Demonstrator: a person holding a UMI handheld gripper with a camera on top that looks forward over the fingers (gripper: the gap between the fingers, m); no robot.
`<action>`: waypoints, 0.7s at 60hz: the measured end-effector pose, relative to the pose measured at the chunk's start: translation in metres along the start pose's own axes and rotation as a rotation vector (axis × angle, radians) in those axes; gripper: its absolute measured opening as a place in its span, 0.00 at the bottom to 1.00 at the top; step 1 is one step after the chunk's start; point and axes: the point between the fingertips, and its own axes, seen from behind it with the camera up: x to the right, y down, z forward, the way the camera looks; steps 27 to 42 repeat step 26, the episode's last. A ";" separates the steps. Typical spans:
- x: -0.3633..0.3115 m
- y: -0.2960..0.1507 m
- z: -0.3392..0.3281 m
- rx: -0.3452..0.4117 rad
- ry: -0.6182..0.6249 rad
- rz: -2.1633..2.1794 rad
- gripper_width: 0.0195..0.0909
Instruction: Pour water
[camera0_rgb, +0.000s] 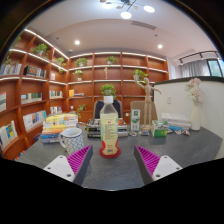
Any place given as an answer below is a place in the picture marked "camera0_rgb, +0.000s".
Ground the white vase with flowers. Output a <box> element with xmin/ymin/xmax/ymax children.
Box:
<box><xmin>184</xmin><ymin>77</ymin><xmax>204</xmax><ymax>132</ymax></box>

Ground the white mug with triangle pattern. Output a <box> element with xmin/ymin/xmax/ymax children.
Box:
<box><xmin>57</xmin><ymin>127</ymin><xmax>85</xmax><ymax>155</ymax></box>

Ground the green and white box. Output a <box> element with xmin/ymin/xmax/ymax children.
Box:
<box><xmin>151</xmin><ymin>119</ymin><xmax>169</xmax><ymax>138</ymax></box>

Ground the green and white drink carton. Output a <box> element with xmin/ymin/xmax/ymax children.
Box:
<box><xmin>129</xmin><ymin>108</ymin><xmax>141</xmax><ymax>132</ymax></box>

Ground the window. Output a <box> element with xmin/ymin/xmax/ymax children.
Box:
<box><xmin>206</xmin><ymin>59</ymin><xmax>224</xmax><ymax>78</ymax></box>

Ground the stack of white boxes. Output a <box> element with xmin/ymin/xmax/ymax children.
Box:
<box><xmin>161</xmin><ymin>112</ymin><xmax>193</xmax><ymax>131</ymax></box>

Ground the flat round red coaster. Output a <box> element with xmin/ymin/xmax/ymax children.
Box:
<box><xmin>98</xmin><ymin>147</ymin><xmax>122</xmax><ymax>159</ymax></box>

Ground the stack of colourful books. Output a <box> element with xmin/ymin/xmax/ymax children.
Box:
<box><xmin>40</xmin><ymin>112</ymin><xmax>79</xmax><ymax>144</ymax></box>

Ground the grey curtain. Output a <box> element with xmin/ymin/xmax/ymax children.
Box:
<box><xmin>180</xmin><ymin>60</ymin><xmax>210</xmax><ymax>79</ymax></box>

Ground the brown cardboard panel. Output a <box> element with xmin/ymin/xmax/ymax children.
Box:
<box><xmin>129</xmin><ymin>100</ymin><xmax>158</xmax><ymax>125</ymax></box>

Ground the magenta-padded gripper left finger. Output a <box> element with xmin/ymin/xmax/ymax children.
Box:
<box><xmin>43</xmin><ymin>144</ymin><xmax>95</xmax><ymax>187</ymax></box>

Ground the ceiling air vent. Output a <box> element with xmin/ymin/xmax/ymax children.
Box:
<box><xmin>131</xmin><ymin>20</ymin><xmax>157</xmax><ymax>31</ymax></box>

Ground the wooden shelf unit with books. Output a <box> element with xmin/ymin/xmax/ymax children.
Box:
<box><xmin>0</xmin><ymin>28</ymin><xmax>169</xmax><ymax>161</ymax></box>

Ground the wooden artist mannequin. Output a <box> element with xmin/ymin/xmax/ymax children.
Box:
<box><xmin>134</xmin><ymin>73</ymin><xmax>162</xmax><ymax>132</ymax></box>

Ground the dark office chair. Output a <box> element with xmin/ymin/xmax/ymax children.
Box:
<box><xmin>92</xmin><ymin>99</ymin><xmax>124</xmax><ymax>120</ymax></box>

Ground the branching ceiling lamp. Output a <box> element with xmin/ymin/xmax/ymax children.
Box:
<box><xmin>99</xmin><ymin>0</ymin><xmax>156</xmax><ymax>20</ymax></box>

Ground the black ceiling track light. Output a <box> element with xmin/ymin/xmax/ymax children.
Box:
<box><xmin>178</xmin><ymin>50</ymin><xmax>221</xmax><ymax>66</ymax></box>

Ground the clear bottle of yellow drink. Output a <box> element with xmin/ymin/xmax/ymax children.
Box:
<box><xmin>99</xmin><ymin>95</ymin><xmax>120</xmax><ymax>158</ymax></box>

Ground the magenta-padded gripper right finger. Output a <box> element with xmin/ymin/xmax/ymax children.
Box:
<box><xmin>133</xmin><ymin>144</ymin><xmax>183</xmax><ymax>186</ymax></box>

